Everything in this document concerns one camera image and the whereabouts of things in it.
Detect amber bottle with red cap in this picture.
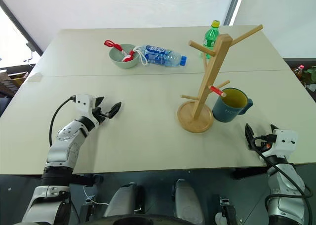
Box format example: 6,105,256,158
294,65,306,82

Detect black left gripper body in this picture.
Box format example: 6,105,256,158
91,106,111,126

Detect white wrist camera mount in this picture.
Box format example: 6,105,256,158
271,129,299,159
73,94,96,117

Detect green plant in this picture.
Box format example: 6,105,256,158
304,65,316,84

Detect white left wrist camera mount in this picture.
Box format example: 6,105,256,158
73,94,96,117

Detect black table bracket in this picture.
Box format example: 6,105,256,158
231,167,270,181

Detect red and white rope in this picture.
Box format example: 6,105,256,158
103,39,151,68

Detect brown cardboard boxes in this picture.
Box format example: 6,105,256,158
0,70,30,98

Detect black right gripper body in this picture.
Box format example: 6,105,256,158
253,133,277,153

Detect thin white cable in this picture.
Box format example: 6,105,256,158
82,185,110,206

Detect green plastic bottle yellow cap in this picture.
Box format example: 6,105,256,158
199,20,221,61

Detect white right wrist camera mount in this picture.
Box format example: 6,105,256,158
271,129,299,159

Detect wooden mug tree stand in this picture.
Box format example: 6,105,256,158
177,24,264,134

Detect pale green bowl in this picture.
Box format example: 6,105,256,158
108,43,140,70

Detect dark round rim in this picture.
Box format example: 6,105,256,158
93,213,206,225

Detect black clamp device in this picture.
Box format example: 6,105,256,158
218,197,238,225

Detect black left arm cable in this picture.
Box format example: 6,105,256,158
49,95,76,147

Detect grey rounded housing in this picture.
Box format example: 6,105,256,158
171,179,205,225
102,182,146,218

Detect dark window frame bar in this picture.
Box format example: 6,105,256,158
0,0,44,56

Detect blue mug with yellow inside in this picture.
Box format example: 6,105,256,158
212,87,254,123

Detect clear water bottle blue label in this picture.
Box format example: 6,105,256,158
134,44,188,68

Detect grey window frame bar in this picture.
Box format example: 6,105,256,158
223,0,244,26

